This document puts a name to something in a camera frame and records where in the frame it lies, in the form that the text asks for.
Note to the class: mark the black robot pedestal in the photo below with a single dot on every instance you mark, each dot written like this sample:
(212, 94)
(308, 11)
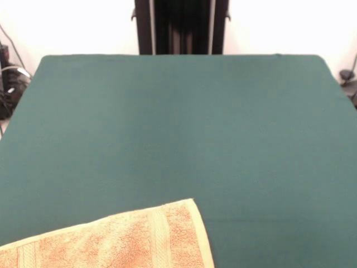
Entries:
(181, 28)

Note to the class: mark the dark green table cloth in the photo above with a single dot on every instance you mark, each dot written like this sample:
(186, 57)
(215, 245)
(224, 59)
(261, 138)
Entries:
(195, 125)

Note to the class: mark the black rounded device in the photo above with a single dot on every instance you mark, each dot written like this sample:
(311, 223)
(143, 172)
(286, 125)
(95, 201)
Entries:
(346, 75)

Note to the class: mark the black plug adapter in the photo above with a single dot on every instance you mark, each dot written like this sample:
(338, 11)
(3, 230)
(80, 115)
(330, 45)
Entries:
(4, 53)

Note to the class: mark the tan terry towel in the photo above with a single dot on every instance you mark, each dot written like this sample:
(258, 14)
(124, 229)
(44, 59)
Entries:
(111, 240)

